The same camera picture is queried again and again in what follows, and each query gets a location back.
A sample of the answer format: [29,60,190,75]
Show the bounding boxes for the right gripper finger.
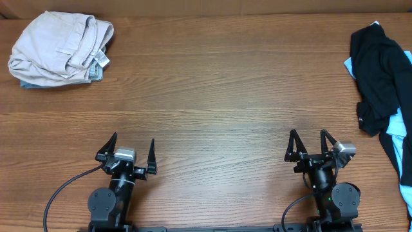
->
[284,129,308,161]
[320,129,338,155]

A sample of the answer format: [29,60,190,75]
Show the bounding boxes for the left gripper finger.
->
[97,132,117,155]
[147,139,157,169]

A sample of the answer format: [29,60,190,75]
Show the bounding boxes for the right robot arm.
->
[280,130,362,232]

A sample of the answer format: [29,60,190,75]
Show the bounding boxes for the black t-shirt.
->
[350,23,411,134]

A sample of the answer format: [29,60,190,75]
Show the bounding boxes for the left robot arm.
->
[88,133,157,231]

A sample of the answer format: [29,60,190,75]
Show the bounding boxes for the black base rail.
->
[78,224,363,232]

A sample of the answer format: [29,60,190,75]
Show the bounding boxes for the light blue shirt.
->
[344,21,411,211]

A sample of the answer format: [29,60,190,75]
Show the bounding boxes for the folded beige trousers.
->
[8,11,114,82]

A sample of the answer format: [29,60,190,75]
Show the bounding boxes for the black garment under blue shirt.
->
[379,131,411,187]

